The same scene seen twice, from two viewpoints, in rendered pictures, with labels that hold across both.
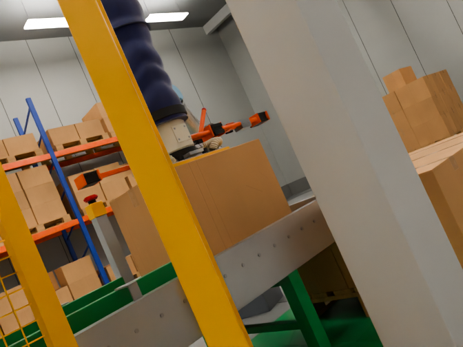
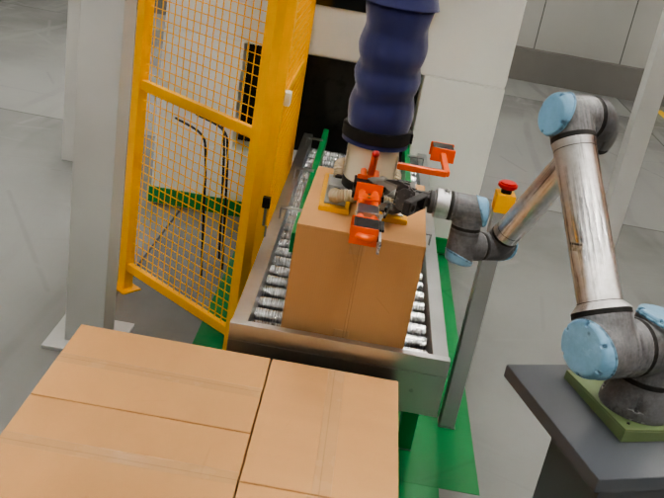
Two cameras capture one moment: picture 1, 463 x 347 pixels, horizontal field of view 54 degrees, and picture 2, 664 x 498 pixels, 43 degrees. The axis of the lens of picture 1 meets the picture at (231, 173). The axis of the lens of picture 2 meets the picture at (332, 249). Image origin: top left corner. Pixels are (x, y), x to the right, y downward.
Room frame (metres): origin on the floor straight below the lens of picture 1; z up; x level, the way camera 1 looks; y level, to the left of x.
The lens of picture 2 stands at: (3.82, -1.83, 1.91)
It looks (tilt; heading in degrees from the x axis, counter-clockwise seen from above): 23 degrees down; 134
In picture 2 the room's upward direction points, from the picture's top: 10 degrees clockwise
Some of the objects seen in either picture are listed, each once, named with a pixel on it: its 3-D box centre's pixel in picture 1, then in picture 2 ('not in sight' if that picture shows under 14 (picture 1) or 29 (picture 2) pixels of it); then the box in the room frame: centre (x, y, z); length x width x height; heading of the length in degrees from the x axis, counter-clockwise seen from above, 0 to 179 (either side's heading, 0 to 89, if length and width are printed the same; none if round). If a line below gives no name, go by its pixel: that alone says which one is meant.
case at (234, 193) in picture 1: (204, 211); (357, 256); (2.00, 0.18, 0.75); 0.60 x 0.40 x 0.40; 132
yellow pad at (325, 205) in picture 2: (194, 157); (337, 189); (1.91, 0.12, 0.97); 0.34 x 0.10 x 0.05; 134
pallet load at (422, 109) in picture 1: (421, 105); not in sight; (9.12, -4.03, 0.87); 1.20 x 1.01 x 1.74; 133
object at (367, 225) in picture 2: (258, 118); (364, 230); (2.40, -0.25, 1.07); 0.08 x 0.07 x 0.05; 134
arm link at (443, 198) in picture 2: not in sight; (440, 203); (2.32, 0.15, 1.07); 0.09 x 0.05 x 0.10; 134
